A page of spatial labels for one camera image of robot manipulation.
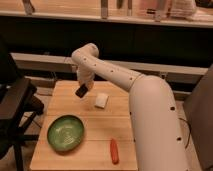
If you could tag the grey cabinet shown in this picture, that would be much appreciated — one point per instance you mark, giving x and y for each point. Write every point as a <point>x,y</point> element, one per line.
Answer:
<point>198,109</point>

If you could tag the black eraser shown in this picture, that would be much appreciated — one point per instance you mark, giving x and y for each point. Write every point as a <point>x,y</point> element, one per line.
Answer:
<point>81,91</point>

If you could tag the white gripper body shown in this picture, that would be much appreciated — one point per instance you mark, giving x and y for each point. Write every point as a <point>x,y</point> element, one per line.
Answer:
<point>86,78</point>

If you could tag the white sponge block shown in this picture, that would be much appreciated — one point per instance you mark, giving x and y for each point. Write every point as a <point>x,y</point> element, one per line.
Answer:
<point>101,100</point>

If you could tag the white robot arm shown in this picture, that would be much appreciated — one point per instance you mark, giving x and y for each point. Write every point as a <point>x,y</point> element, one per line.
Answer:
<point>156,129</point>

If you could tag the black chair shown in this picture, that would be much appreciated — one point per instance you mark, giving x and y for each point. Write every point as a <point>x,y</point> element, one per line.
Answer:
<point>18,107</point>

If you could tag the green ceramic plate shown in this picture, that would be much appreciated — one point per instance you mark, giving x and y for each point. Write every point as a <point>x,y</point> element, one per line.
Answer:
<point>65,133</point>

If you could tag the orange carrot toy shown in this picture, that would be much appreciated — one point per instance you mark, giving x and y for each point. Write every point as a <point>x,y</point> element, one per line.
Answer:
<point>114,151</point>

